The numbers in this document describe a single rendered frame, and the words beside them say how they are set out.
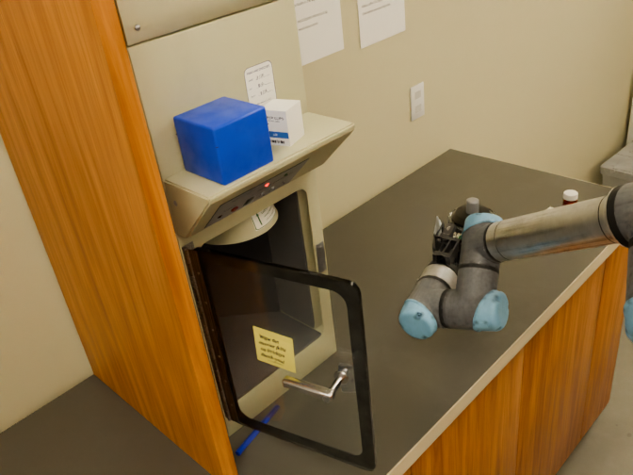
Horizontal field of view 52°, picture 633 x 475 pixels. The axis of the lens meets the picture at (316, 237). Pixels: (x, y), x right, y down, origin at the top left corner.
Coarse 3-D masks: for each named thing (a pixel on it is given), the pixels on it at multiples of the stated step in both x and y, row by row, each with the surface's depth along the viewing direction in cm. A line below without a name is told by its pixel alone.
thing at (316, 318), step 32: (224, 256) 101; (224, 288) 106; (256, 288) 102; (288, 288) 98; (320, 288) 95; (352, 288) 91; (224, 320) 110; (256, 320) 106; (288, 320) 102; (320, 320) 98; (352, 320) 95; (224, 352) 115; (320, 352) 102; (352, 352) 98; (256, 384) 115; (320, 384) 106; (352, 384) 102; (256, 416) 120; (288, 416) 115; (320, 416) 110; (352, 416) 106; (320, 448) 115; (352, 448) 111
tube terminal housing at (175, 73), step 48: (288, 0) 107; (144, 48) 91; (192, 48) 96; (240, 48) 103; (288, 48) 110; (144, 96) 93; (192, 96) 99; (240, 96) 105; (288, 96) 113; (288, 192) 120; (192, 240) 107
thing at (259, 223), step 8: (272, 208) 124; (256, 216) 119; (264, 216) 121; (272, 216) 123; (240, 224) 118; (248, 224) 119; (256, 224) 119; (264, 224) 120; (272, 224) 122; (224, 232) 118; (232, 232) 118; (240, 232) 118; (248, 232) 119; (256, 232) 119; (264, 232) 120; (208, 240) 119; (216, 240) 118; (224, 240) 118; (232, 240) 118; (240, 240) 118
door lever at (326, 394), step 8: (288, 376) 103; (336, 376) 102; (344, 376) 102; (288, 384) 102; (296, 384) 101; (304, 384) 101; (312, 384) 101; (336, 384) 100; (344, 384) 102; (304, 392) 101; (312, 392) 100; (320, 392) 99; (328, 392) 99; (328, 400) 98
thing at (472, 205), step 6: (468, 198) 145; (474, 198) 144; (468, 204) 143; (474, 204) 143; (456, 210) 147; (462, 210) 146; (468, 210) 144; (474, 210) 144; (480, 210) 145; (486, 210) 145; (456, 216) 145; (462, 216) 144; (456, 222) 144; (462, 222) 143
